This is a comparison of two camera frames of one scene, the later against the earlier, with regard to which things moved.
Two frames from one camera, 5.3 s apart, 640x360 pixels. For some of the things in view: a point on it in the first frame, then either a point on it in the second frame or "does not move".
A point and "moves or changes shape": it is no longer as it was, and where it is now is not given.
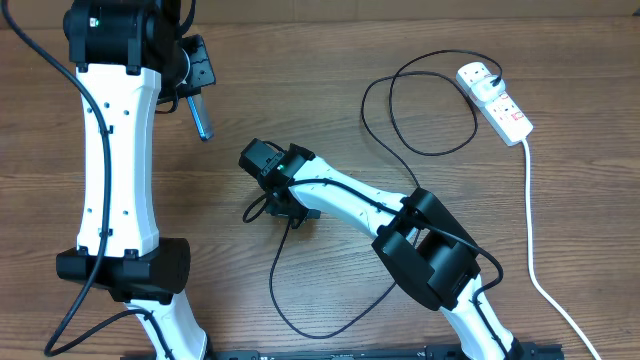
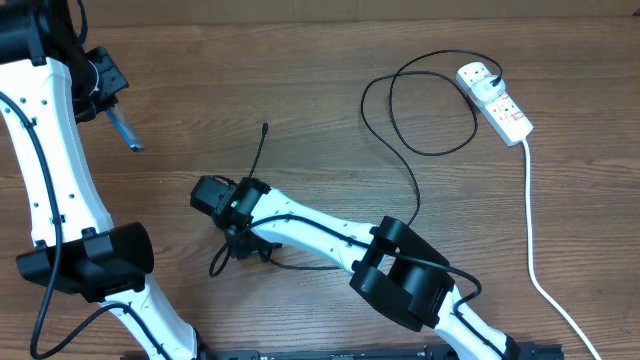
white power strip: x=507 y=120 does not move
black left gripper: x=204 y=77 to x=115 y=82
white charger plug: x=485 y=91 does not move
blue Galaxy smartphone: x=201 y=116 moves or changes shape
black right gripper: x=276 y=209 to x=243 y=249
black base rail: x=520 y=352 does not move
